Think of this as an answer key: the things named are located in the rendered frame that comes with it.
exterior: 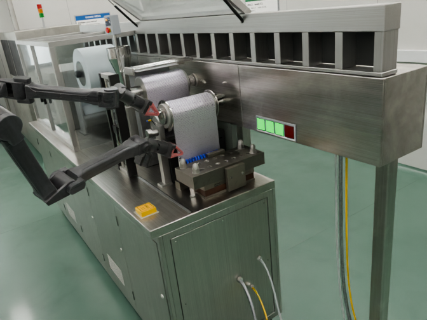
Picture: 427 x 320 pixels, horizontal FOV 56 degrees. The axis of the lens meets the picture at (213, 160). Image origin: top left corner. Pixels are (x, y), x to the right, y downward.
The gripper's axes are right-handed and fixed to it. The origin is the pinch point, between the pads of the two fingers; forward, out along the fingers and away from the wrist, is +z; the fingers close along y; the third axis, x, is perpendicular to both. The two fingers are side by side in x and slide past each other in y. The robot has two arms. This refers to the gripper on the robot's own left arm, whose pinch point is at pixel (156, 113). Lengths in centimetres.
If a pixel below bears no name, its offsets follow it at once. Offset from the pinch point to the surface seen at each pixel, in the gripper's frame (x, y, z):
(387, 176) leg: 18, 84, 52
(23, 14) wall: 56, -552, 29
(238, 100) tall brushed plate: 23.8, 14.1, 27.6
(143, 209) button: -39.2, 19.1, 5.3
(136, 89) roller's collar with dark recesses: 6.7, -23.1, -2.9
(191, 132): 0.0, 7.2, 17.1
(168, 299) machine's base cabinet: -69, 35, 28
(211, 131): 5.2, 7.4, 27.4
